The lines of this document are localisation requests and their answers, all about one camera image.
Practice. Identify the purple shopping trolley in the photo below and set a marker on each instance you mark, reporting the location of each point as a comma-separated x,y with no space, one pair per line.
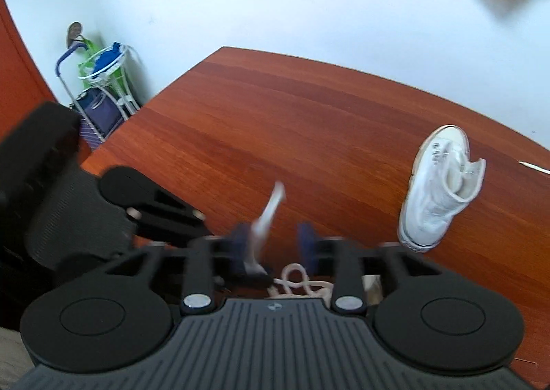
96,115

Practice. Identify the brown wooden door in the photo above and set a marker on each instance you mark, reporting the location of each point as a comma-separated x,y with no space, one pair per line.
17,72

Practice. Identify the person's white fleece clothing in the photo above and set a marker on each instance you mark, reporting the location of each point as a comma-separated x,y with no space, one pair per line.
10,351

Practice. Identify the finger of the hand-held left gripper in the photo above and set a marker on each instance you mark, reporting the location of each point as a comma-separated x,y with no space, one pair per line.
172,237
172,211

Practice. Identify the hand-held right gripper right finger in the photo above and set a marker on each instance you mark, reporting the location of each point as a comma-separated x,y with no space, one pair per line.
306,250

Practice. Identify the white shoelace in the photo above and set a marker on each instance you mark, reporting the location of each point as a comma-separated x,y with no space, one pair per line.
270,209
535,167

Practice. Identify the white high-top shoe black stripe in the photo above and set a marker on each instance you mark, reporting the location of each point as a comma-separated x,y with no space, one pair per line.
434,201

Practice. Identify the brown round wall hook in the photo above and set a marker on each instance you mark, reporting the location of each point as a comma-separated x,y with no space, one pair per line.
74,31

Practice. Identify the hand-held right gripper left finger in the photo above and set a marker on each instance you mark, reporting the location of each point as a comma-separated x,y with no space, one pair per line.
239,248

